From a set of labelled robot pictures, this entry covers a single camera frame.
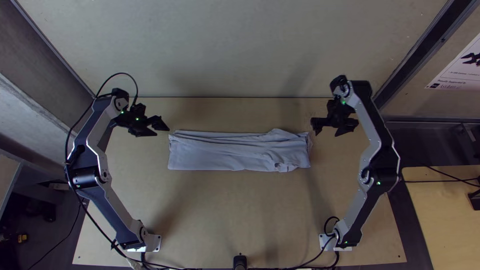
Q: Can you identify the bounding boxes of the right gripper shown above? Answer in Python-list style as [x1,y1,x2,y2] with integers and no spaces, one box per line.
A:
[310,98,360,138]

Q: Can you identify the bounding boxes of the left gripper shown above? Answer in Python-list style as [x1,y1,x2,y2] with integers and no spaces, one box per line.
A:
[112,110,171,138]

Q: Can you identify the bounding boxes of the light grey t-shirt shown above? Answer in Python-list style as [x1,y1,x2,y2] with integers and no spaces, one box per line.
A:
[167,128,313,174]

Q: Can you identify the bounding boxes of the wooden side desk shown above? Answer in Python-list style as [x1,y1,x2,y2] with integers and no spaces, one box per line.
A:
[401,164,480,270]

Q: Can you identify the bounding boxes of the black cable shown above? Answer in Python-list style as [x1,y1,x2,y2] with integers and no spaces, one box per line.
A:
[64,71,140,166]
[66,179,196,270]
[279,215,341,270]
[402,178,472,184]
[426,166,480,186]

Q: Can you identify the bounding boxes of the white wall poster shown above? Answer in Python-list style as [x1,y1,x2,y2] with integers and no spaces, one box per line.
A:
[424,31,480,92]

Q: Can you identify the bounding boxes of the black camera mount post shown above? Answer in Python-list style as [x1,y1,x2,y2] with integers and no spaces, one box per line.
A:
[232,254,249,270]

